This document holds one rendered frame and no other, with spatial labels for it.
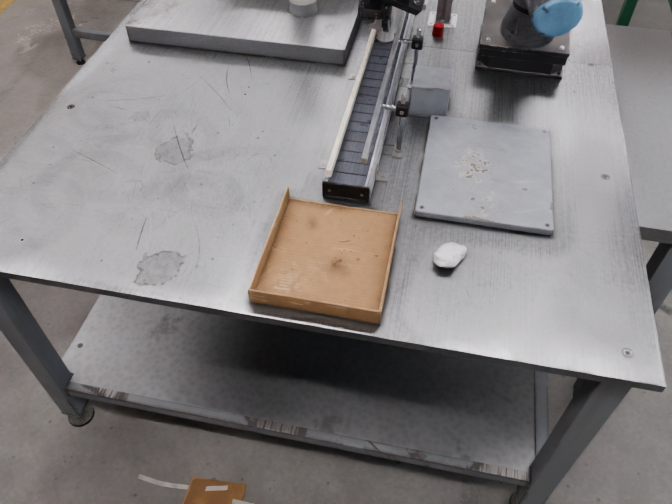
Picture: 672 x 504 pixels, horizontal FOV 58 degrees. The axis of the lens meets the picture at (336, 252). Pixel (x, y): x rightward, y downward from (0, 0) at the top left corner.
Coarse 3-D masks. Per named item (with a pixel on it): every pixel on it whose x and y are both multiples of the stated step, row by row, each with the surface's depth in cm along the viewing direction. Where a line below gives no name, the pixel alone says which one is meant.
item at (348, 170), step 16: (384, 48) 172; (368, 64) 167; (384, 64) 167; (368, 80) 162; (368, 96) 157; (384, 96) 157; (352, 112) 152; (368, 112) 152; (352, 128) 148; (368, 128) 148; (352, 144) 144; (336, 160) 140; (352, 160) 140; (368, 160) 140; (336, 176) 137; (352, 176) 137
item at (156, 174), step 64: (128, 64) 176; (192, 64) 176; (256, 64) 176; (320, 64) 176; (448, 64) 176; (576, 64) 176; (64, 128) 156; (128, 128) 156; (192, 128) 156; (256, 128) 156; (320, 128) 156; (576, 128) 156; (0, 192) 140; (64, 192) 140; (128, 192) 140; (192, 192) 140; (256, 192) 140; (320, 192) 140; (384, 192) 140; (576, 192) 140; (0, 256) 128; (64, 256) 128; (128, 256) 128; (192, 256) 128; (256, 256) 128; (512, 256) 128; (576, 256) 128; (640, 256) 128; (256, 320) 119; (320, 320) 117; (384, 320) 117; (448, 320) 117; (512, 320) 117; (576, 320) 117; (640, 320) 117; (640, 384) 108
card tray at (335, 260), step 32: (288, 192) 137; (288, 224) 133; (320, 224) 133; (352, 224) 133; (384, 224) 133; (288, 256) 127; (320, 256) 127; (352, 256) 127; (384, 256) 127; (256, 288) 121; (288, 288) 121; (320, 288) 121; (352, 288) 121; (384, 288) 117
